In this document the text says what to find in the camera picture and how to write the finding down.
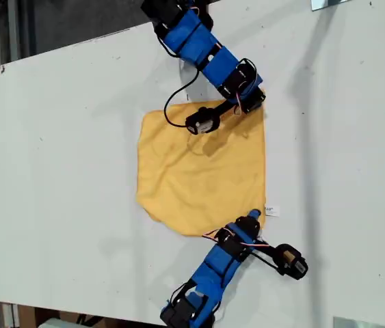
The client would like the short black camera stalk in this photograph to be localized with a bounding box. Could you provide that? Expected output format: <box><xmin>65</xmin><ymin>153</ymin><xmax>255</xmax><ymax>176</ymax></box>
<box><xmin>252</xmin><ymin>243</ymin><xmax>280</xmax><ymax>262</ymax></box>
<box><xmin>215</xmin><ymin>98</ymin><xmax>243</xmax><ymax>119</ymax></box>

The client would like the black camera box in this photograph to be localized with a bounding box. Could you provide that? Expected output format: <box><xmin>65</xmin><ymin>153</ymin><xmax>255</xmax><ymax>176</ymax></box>
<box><xmin>276</xmin><ymin>243</ymin><xmax>308</xmax><ymax>281</ymax></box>
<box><xmin>185</xmin><ymin>106</ymin><xmax>221</xmax><ymax>136</ymax></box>

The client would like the yellow square microfibre towel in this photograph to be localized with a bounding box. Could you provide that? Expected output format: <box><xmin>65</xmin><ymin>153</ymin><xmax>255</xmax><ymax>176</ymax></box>
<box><xmin>134</xmin><ymin>98</ymin><xmax>281</xmax><ymax>238</ymax></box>

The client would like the brown cardboard box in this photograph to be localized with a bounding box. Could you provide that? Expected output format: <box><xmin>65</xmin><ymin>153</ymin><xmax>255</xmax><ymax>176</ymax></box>
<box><xmin>17</xmin><ymin>305</ymin><xmax>111</xmax><ymax>328</ymax></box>

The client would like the pale grey container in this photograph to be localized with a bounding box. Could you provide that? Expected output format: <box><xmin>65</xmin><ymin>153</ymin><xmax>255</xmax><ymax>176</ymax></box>
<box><xmin>38</xmin><ymin>317</ymin><xmax>81</xmax><ymax>328</ymax></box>

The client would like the thin black camera cable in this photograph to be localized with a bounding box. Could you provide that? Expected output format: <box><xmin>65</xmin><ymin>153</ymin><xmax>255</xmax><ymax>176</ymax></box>
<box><xmin>163</xmin><ymin>66</ymin><xmax>200</xmax><ymax>129</ymax></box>
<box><xmin>253</xmin><ymin>254</ymin><xmax>284</xmax><ymax>274</ymax></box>

